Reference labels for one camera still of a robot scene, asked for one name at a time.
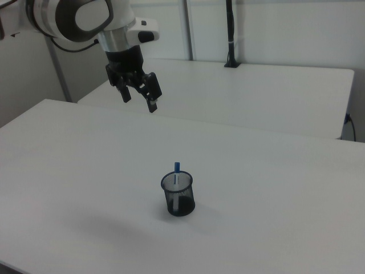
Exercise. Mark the grey partition frame post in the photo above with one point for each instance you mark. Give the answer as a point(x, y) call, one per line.
point(189, 28)

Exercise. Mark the white side table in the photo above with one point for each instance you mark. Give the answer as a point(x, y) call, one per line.
point(242, 97)

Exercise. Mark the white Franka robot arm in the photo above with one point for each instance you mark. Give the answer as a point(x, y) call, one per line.
point(74, 20)

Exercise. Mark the blue and white marker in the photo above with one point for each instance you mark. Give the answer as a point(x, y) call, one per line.
point(176, 168)

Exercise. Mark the black camera stand pole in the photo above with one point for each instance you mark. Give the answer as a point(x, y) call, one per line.
point(231, 31)

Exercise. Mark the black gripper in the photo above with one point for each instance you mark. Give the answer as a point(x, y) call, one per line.
point(125, 62)

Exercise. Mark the grey wall frame post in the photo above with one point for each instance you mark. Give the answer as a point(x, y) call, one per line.
point(60, 74)

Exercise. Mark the black mesh pen cup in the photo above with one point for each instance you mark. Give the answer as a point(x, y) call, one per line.
point(182, 204)

